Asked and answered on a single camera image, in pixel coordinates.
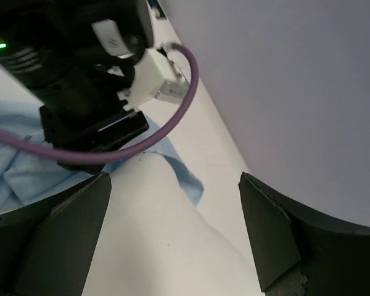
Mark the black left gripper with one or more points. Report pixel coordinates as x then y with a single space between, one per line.
75 57

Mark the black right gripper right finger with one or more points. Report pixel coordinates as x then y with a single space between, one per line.
300 251

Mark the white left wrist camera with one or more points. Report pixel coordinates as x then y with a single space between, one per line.
156 77

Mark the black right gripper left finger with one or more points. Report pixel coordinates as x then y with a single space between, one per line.
46 248

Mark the light blue pillowcase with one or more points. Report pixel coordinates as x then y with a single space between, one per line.
26 178

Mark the white pillow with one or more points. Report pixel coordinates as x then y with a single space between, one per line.
155 242

